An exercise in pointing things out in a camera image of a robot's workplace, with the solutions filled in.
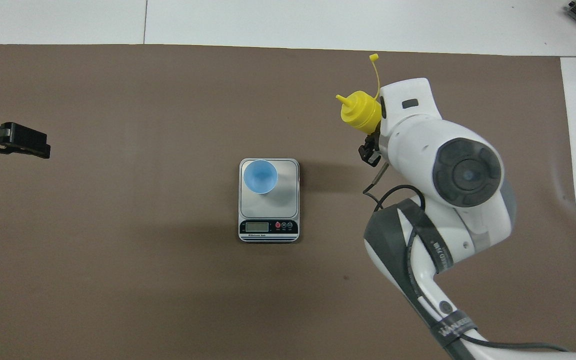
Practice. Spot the yellow squeeze bottle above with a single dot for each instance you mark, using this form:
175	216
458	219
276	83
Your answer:
360	112

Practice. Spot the light blue plastic cup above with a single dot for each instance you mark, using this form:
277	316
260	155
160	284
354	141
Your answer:
260	176

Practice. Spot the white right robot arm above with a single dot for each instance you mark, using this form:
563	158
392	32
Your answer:
443	150

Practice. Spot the silver digital kitchen scale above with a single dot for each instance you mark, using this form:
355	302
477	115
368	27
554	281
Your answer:
268	210

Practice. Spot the brown paper table mat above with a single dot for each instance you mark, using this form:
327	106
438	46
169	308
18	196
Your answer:
168	300

